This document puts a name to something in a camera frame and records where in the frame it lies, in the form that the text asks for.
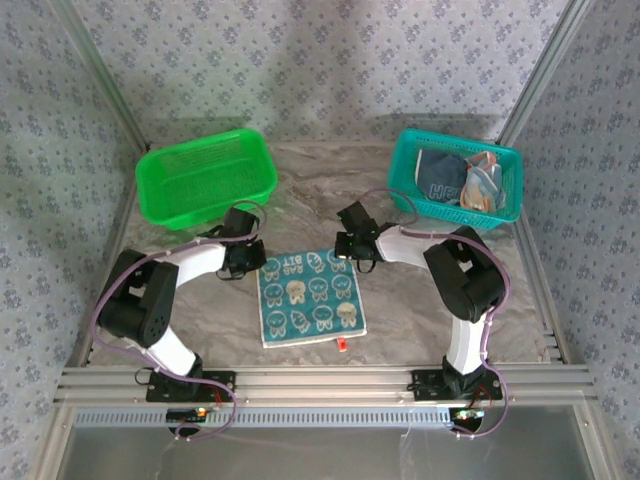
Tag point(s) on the teal rabbit print towel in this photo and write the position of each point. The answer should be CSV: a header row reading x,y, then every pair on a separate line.
x,y
310,300

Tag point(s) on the dark blue lettered towel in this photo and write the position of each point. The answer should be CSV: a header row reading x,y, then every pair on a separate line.
x,y
445,175

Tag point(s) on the light blue orange towel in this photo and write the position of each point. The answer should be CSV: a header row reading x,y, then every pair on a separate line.
x,y
482,190

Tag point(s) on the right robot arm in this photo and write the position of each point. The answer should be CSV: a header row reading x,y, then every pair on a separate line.
x,y
465,280

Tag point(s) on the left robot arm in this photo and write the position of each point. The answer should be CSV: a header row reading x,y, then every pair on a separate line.
x,y
200,260

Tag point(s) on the teal plastic basket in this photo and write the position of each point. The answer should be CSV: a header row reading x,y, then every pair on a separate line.
x,y
405,170

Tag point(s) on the green plastic basket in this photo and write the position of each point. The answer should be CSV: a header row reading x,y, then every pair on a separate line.
x,y
200,175

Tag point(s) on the small circuit board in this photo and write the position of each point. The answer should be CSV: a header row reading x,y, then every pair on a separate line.
x,y
187,414
467,415

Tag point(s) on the grey metal lower shelf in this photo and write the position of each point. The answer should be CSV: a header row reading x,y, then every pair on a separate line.
x,y
320,455

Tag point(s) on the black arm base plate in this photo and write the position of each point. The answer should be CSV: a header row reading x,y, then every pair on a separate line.
x,y
222,378
425,382

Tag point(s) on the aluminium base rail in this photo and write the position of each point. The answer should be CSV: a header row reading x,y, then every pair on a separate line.
x,y
320,382

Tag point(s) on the aluminium frame post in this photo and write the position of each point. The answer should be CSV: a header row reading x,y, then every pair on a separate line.
x,y
544,75
104,75

